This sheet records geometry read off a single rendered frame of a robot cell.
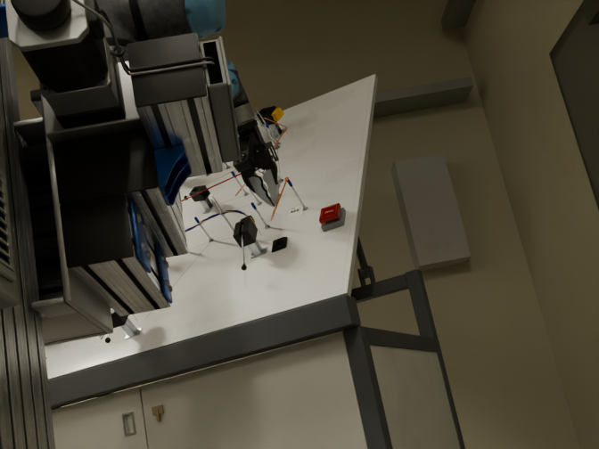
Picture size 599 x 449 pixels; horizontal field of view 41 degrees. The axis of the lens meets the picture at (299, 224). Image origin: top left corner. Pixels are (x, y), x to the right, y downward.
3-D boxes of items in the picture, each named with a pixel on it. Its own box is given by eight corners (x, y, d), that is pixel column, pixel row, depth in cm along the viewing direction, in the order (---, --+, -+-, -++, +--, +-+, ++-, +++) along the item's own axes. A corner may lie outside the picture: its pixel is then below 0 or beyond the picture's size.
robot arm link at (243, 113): (243, 103, 191) (215, 117, 194) (251, 121, 192) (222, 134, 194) (254, 102, 198) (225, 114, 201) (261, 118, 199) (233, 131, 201)
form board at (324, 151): (-43, 411, 217) (-48, 406, 217) (86, 193, 297) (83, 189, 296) (350, 298, 173) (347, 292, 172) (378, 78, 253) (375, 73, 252)
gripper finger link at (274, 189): (291, 198, 201) (276, 164, 200) (284, 202, 195) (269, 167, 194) (280, 202, 202) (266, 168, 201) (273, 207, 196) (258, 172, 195)
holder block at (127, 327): (115, 363, 195) (91, 335, 190) (129, 327, 204) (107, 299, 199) (130, 358, 193) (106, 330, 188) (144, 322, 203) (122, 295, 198)
